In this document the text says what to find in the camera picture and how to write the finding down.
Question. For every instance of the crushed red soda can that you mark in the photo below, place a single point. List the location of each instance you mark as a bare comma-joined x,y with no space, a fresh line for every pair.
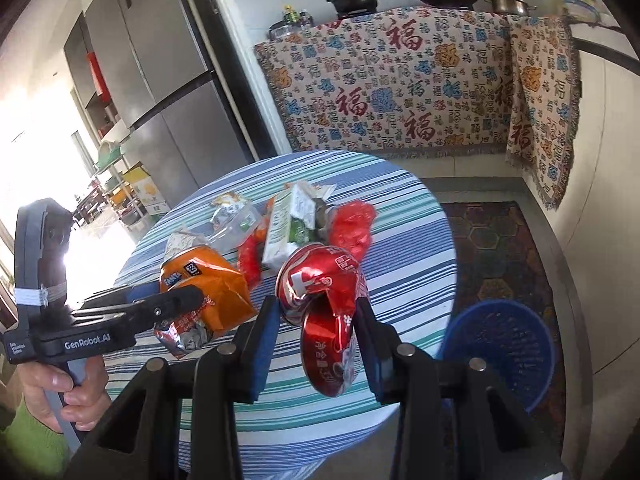
318,288

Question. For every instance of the clear white plastic wrapper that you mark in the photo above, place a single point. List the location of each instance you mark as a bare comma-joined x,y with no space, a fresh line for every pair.
234,220

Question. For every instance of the green sleeve forearm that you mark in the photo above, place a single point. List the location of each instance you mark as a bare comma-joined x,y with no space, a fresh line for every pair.
30,450

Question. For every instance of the red plastic bag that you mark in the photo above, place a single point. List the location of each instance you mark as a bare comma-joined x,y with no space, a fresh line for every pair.
351,226

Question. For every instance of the yellow cardboard box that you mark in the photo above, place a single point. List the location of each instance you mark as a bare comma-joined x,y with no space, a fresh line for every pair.
146,191

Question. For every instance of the blue plastic waste basket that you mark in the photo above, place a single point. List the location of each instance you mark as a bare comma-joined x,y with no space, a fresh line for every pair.
512,339

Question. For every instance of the blue striped tablecloth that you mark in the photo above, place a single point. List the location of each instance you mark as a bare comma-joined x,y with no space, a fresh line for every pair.
411,272

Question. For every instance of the condiment bottles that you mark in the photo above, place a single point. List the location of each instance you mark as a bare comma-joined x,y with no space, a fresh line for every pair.
292,21

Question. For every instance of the storage rack with bowls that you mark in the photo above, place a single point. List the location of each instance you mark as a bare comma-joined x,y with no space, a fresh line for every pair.
112,184

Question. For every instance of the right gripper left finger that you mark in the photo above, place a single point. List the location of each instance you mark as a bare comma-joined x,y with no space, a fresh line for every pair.
176,420

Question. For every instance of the orange snack bag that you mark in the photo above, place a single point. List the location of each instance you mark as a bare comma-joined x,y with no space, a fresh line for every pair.
226,299

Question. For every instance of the steel pot with lid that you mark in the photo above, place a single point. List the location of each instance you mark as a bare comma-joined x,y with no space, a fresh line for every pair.
511,7

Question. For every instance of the red snack packet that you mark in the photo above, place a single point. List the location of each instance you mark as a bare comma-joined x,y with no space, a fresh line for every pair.
249,261

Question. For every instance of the silver multi-door refrigerator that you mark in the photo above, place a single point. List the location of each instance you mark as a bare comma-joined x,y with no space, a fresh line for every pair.
165,88

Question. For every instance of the hexagon patterned floor rug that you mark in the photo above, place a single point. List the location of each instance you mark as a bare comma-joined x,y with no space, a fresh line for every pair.
498,259

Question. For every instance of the white lower cabinets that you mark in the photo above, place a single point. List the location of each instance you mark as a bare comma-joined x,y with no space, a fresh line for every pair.
597,226

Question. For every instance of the person's left hand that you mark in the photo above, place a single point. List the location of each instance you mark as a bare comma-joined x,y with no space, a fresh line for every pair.
84,404

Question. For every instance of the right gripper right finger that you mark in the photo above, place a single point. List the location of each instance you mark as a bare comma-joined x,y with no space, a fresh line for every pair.
457,420

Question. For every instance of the green white milk carton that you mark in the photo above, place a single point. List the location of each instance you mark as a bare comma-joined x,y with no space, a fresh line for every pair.
292,221

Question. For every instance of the patterned fu character blanket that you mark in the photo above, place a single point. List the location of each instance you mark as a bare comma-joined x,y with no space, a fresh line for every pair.
430,82

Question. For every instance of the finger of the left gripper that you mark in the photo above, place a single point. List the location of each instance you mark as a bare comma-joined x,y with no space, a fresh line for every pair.
143,314
125,294

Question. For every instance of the black pot orange lid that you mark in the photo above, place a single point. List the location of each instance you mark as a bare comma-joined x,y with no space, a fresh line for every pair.
349,8

